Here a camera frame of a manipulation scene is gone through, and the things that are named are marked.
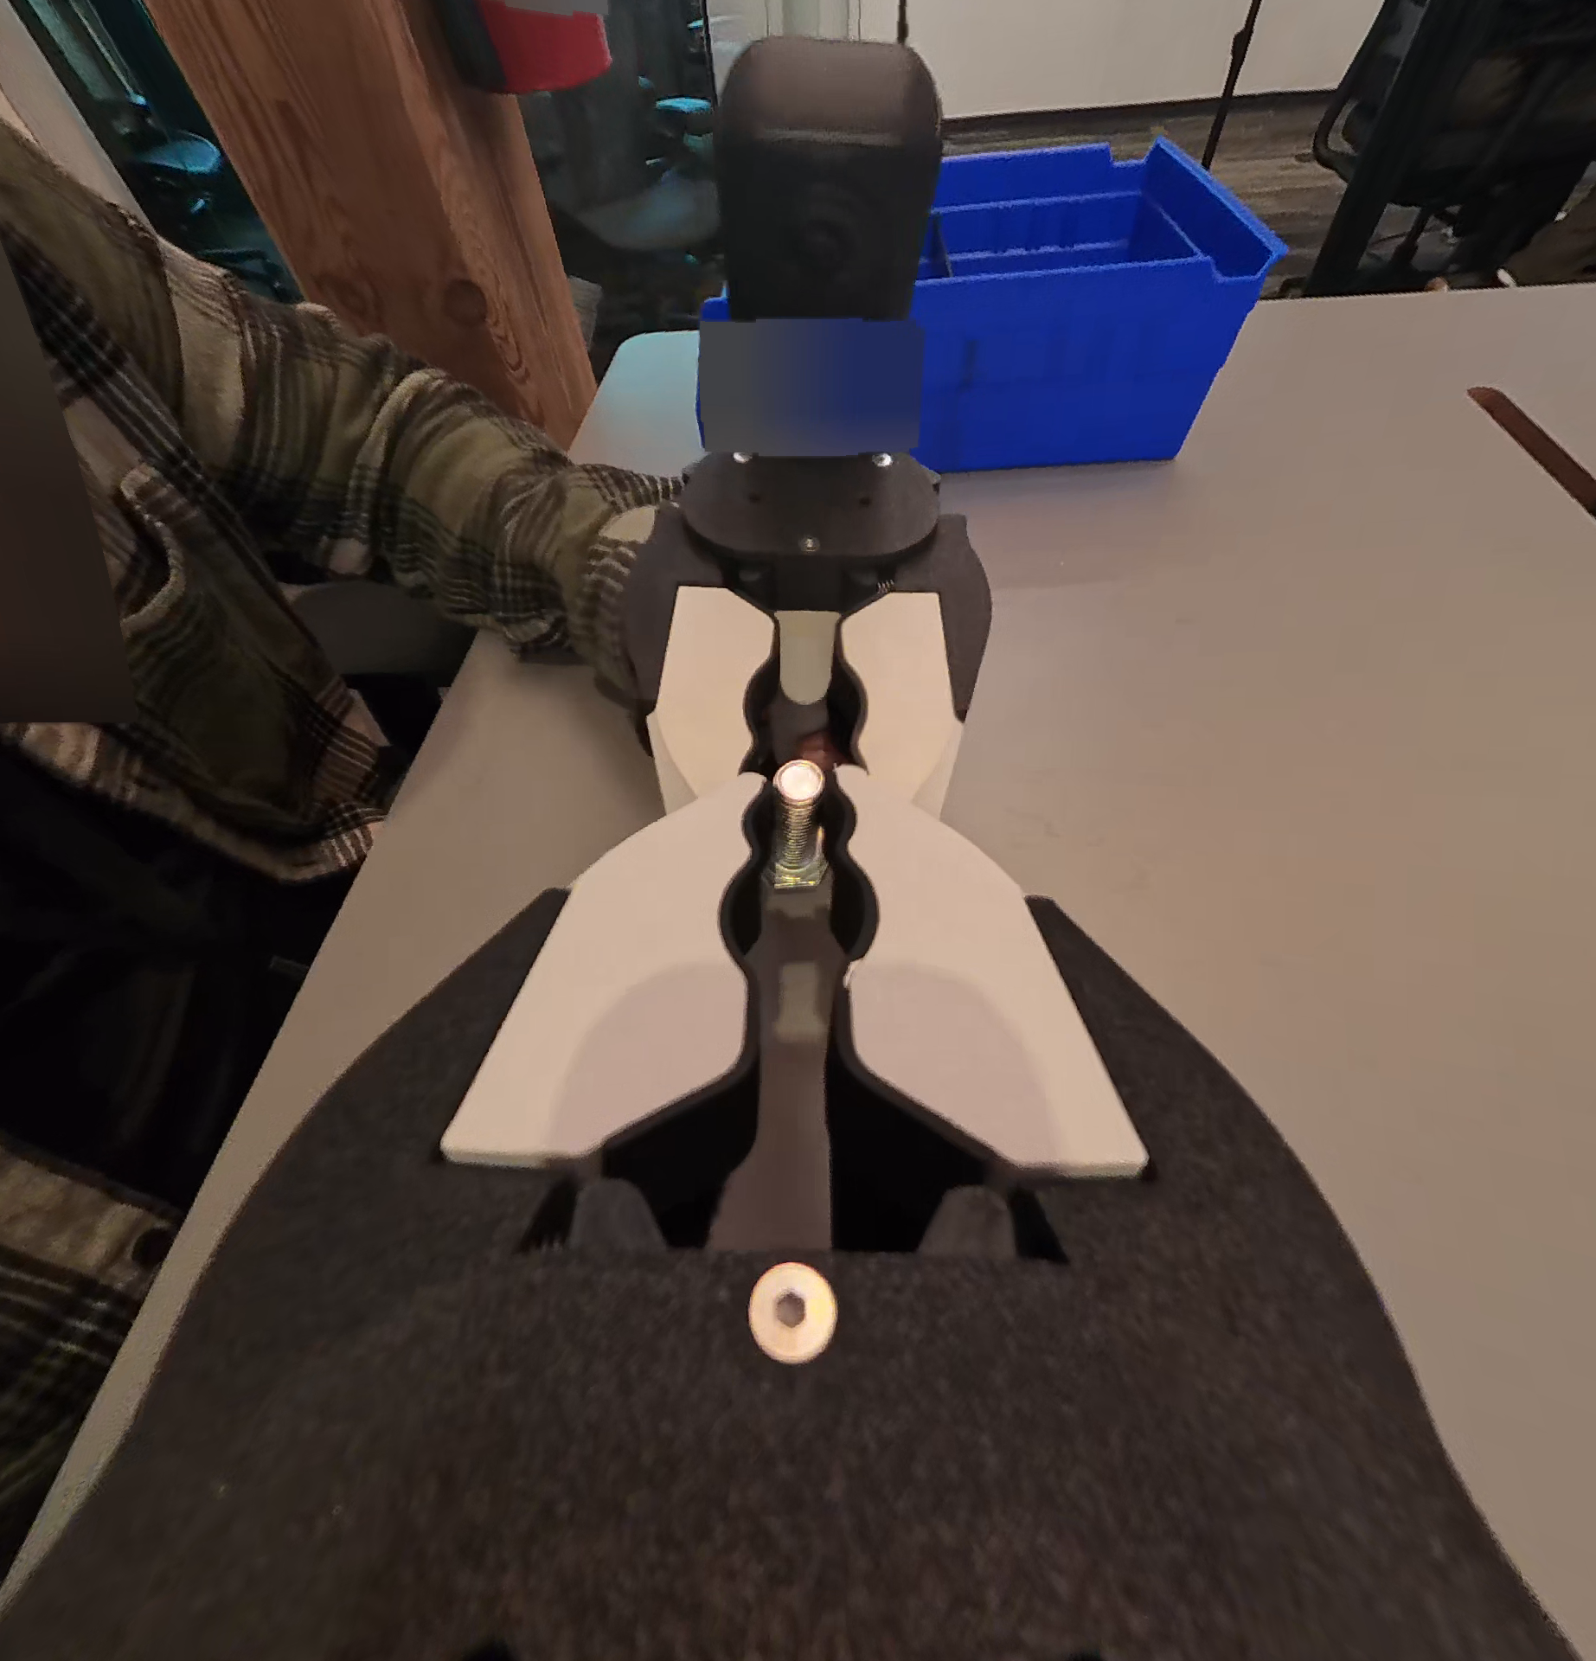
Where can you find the silver hex nut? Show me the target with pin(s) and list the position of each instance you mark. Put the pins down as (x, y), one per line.
(793, 877)

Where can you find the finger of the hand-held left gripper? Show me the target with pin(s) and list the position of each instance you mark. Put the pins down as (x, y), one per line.
(907, 700)
(700, 687)

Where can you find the person's left forearm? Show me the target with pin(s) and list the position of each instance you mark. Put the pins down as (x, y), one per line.
(461, 493)

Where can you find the blue plastic bin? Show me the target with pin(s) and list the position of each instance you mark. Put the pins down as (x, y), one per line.
(1070, 363)

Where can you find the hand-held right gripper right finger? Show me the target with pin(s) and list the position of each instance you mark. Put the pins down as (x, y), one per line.
(992, 1024)

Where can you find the silver hex bolt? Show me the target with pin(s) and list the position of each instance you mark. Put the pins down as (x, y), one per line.
(798, 811)

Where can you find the teal office chair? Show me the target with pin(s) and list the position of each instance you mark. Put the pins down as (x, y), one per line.
(655, 207)
(187, 168)

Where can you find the person's black undershirt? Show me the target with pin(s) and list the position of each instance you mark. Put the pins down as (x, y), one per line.
(97, 972)

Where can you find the person in plaid shirt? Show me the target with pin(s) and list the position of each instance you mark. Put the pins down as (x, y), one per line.
(201, 545)

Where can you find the red and black wall box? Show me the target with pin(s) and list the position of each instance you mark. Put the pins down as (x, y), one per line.
(551, 45)

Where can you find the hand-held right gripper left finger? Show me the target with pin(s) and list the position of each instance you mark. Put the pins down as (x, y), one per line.
(577, 1024)

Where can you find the person's left hand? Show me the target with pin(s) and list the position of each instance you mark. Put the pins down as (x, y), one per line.
(826, 749)

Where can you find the wooden pillar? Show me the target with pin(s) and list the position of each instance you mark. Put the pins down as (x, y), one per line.
(357, 155)

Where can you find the black office chair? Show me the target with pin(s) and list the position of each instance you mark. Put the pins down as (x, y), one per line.
(1485, 116)

